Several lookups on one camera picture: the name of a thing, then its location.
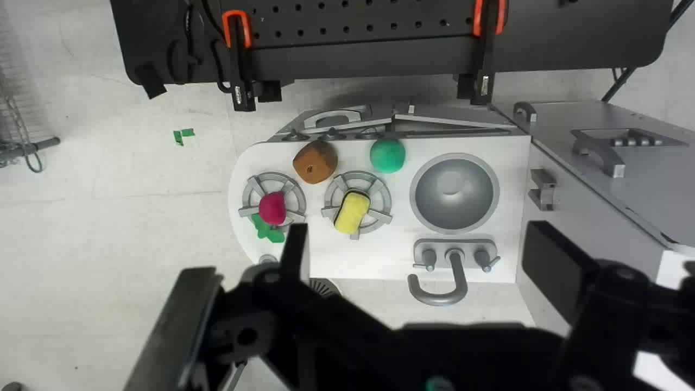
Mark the grey toy sink basin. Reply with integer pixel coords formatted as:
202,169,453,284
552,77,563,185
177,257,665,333
410,151,500,235

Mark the brown toy cube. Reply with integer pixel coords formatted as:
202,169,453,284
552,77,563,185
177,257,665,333
292,139,339,185

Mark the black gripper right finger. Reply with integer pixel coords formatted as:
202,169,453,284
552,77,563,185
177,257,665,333
522,222,596,335

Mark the orange black right clamp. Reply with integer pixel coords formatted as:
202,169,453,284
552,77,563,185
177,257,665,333
457,0,508,106

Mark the green tape piece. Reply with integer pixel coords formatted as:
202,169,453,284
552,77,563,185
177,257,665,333
171,128,195,145

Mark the black perforated workbench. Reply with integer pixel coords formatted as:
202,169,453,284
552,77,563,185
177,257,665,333
109,0,674,87

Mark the green toy ball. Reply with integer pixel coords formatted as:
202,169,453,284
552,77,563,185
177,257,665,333
368,139,405,174

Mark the grey toy oven unit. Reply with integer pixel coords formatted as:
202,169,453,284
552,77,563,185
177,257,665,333
493,97,695,336

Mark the white toy kitchen counter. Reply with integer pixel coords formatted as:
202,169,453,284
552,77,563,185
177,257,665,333
228,106,530,283

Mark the yellow toy corn piece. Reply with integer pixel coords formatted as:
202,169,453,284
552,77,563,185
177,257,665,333
334,191,372,235

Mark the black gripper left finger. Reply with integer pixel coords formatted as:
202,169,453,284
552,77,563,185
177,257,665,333
123,266,222,391

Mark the grey toy sink faucet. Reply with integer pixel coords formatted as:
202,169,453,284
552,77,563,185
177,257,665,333
405,239,500,307

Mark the grey stove burner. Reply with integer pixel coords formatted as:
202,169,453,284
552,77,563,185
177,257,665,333
321,169,393,239
238,171,305,228

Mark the grey left stove burner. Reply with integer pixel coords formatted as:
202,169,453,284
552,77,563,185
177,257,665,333
238,171,305,228

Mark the red toy berry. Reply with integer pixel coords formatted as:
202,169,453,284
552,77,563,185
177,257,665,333
258,191,286,225

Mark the grey right stove burner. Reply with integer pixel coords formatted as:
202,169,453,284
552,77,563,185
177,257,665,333
321,169,393,239

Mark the orange black left clamp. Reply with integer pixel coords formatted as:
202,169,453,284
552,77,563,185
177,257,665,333
220,8,255,110

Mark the orange black clamp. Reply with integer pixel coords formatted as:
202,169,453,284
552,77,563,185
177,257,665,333
220,8,255,110
457,0,508,106

